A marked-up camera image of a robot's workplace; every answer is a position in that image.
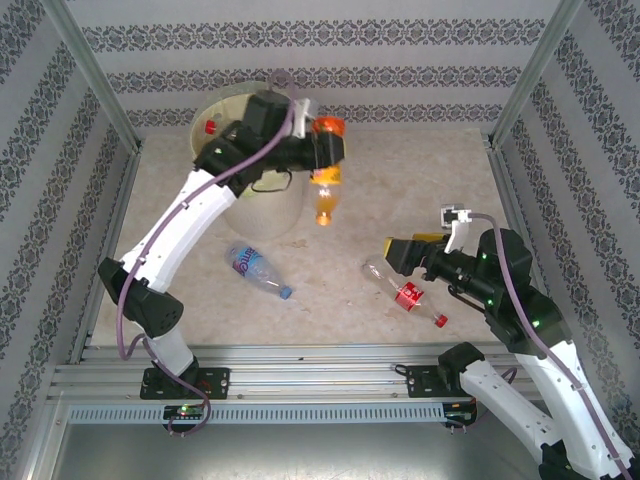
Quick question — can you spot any clear bottle red cola label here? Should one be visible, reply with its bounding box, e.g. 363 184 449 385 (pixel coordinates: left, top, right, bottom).
361 253 450 330

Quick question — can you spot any orange juice bottle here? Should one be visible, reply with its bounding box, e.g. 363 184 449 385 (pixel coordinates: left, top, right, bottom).
308 114 349 228

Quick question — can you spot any cream plastic bin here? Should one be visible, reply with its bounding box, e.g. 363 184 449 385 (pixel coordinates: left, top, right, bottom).
189 82 307 240

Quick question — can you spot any blue cap water bottle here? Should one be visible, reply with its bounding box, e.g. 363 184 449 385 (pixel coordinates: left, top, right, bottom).
223 241 295 301

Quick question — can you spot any steel bottom panel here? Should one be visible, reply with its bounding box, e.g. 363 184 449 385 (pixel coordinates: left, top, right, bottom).
49 423 616 480

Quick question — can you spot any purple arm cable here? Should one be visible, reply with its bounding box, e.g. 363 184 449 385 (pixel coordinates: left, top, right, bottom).
469 212 634 480
114 69 297 439

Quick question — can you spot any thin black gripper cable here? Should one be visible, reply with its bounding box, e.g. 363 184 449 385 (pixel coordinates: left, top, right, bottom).
248 168 295 195

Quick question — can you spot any aluminium side rail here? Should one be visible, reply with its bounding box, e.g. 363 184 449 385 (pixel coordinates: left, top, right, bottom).
67 147 144 364
484 139 551 301

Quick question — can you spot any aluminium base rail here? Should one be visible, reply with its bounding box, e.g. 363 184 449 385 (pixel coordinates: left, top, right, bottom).
47 343 586 402

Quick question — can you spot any slotted grey cable duct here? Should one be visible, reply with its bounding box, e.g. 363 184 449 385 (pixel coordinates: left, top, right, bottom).
67 402 446 426

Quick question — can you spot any aluminium frame post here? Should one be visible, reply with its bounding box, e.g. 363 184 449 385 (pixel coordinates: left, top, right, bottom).
487 0 584 146
39 0 144 154

